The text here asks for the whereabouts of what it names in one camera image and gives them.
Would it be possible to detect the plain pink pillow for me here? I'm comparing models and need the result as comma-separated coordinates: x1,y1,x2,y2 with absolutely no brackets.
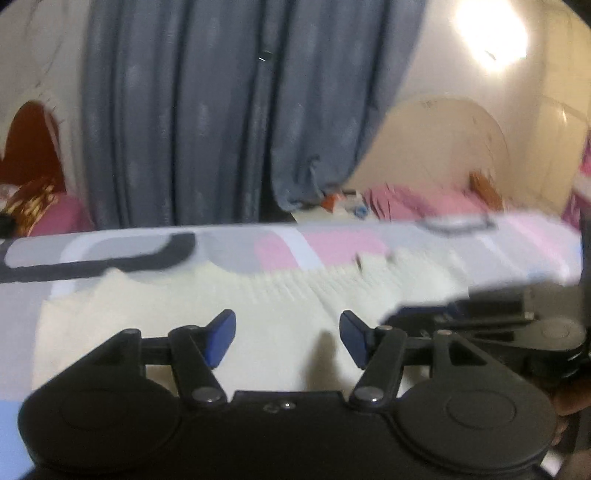
364,184,490,219

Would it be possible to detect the brown yellow patterned cloth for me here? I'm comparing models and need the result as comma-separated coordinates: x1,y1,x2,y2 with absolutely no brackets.
0,178,59,234

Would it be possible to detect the patterned pink grey bedsheet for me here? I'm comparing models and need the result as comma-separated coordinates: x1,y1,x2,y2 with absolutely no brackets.
0,210,591,480

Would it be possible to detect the orange patterned pillow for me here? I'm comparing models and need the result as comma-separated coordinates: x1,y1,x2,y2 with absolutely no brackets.
468,171,503,212

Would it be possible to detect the brown scalloped headboard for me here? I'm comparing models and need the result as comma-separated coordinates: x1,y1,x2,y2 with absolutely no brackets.
0,100,66,197

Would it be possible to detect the cream round headboard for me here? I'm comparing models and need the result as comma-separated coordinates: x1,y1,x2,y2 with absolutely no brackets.
348,93,514,217

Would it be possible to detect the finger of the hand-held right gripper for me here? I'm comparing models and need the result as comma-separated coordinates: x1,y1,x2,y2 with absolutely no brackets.
409,323,536,346
383,285,532,326

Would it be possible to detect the bright pink cloth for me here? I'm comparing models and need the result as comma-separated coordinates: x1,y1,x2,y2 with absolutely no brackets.
560,138,591,228

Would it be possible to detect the pink striped pillow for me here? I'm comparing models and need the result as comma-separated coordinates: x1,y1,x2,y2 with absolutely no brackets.
31,194,96,237

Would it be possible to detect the person's right hand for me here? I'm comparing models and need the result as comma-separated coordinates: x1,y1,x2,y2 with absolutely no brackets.
553,383,584,459

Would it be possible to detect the wide blue-grey curtain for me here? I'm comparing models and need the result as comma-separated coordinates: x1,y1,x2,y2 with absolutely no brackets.
81,0,428,230

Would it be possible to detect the glowing wall lamp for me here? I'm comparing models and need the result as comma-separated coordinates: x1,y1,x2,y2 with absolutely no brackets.
450,0,534,72

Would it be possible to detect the cream knitted sweater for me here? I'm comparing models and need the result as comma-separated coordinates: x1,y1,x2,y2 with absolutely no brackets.
32,249,472,407

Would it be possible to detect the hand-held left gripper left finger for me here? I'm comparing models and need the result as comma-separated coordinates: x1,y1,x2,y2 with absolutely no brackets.
88,310,237,407

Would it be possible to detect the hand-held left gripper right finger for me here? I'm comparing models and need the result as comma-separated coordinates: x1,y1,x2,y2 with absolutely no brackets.
339,311,504,411

